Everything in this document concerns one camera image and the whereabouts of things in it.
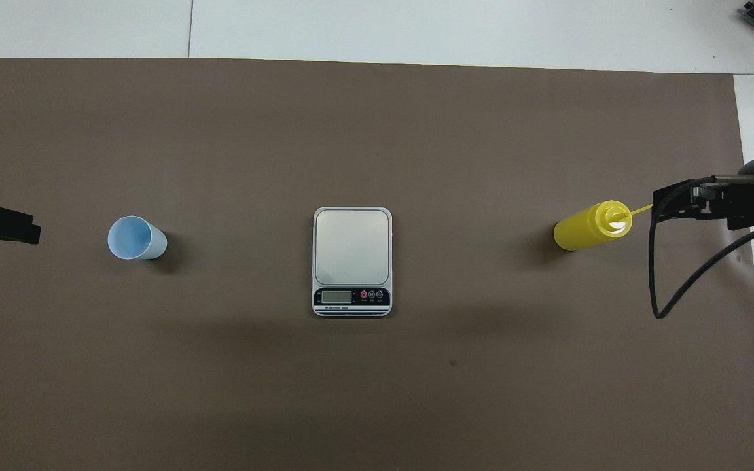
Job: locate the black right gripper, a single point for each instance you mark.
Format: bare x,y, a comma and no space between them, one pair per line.
753,203

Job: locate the brown paper table mat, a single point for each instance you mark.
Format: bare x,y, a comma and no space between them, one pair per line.
220,131

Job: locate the silver digital kitchen scale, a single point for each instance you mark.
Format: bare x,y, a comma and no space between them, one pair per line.
351,245

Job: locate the yellow squeeze bottle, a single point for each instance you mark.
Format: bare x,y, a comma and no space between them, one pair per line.
583,229

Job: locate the light blue paper cup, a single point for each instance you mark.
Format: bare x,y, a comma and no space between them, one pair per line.
129,237

